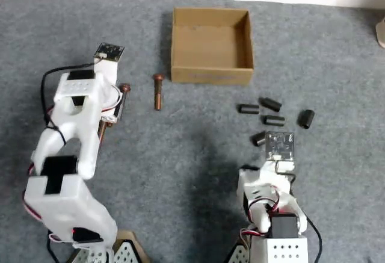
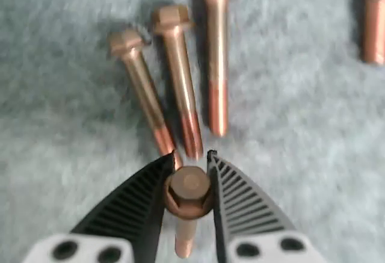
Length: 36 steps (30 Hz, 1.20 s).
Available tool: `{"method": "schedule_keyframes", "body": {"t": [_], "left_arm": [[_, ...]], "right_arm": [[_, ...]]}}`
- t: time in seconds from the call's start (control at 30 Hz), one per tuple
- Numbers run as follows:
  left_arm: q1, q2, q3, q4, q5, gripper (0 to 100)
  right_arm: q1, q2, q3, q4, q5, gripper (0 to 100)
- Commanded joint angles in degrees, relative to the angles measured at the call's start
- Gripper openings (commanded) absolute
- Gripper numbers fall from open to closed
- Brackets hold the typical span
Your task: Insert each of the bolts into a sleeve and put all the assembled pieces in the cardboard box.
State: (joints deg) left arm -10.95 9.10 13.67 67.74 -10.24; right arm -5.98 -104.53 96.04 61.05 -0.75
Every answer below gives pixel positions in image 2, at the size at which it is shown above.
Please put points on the copper hex flange bolt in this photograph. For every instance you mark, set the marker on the copper hex flange bolt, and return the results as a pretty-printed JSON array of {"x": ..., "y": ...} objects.
[
  {"x": 374, "y": 19},
  {"x": 217, "y": 49},
  {"x": 186, "y": 190},
  {"x": 141, "y": 79},
  {"x": 177, "y": 73}
]

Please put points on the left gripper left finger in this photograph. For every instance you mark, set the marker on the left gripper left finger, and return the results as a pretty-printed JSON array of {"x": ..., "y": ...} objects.
[{"x": 126, "y": 202}]

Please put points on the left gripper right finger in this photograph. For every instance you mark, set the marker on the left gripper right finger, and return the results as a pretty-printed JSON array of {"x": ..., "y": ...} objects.
[{"x": 246, "y": 196}]

